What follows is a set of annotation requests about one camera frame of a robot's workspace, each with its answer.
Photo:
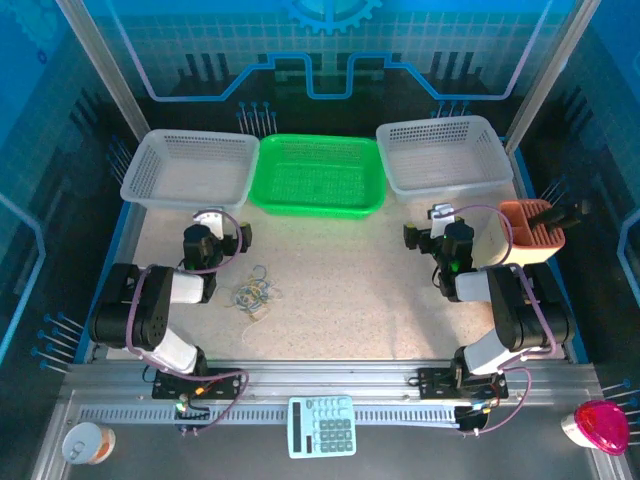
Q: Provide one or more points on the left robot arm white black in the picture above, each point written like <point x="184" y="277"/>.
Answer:
<point x="150" y="310"/>

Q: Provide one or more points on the beige orange slotted holder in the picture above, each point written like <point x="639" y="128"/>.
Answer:
<point x="500" y="245"/>

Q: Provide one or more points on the white perforated plastic basket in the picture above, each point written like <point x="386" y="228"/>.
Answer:
<point x="445" y="160"/>
<point x="190" y="175"/>

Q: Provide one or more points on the green perforated plastic basket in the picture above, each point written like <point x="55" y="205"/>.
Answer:
<point x="315" y="175"/>

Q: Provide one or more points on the light blue calculator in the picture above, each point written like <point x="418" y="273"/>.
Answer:
<point x="322" y="427"/>

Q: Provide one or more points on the white tape roll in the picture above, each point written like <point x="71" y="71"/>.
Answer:
<point x="87" y="444"/>

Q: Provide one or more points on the white cup pink lid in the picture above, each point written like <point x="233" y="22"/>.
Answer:
<point x="600" y="427"/>

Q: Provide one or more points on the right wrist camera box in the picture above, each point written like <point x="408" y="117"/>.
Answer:
<point x="442" y="215"/>

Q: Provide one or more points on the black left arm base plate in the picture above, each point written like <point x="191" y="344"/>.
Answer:
<point x="225" y="382"/>

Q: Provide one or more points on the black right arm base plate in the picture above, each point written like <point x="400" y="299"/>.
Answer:
<point x="435" y="382"/>

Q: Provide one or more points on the aluminium front rail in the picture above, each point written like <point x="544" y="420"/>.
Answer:
<point x="325" y="372"/>

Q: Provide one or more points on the aluminium frame post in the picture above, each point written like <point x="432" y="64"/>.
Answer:
<point x="552" y="65"/>
<point x="100" y="62"/>

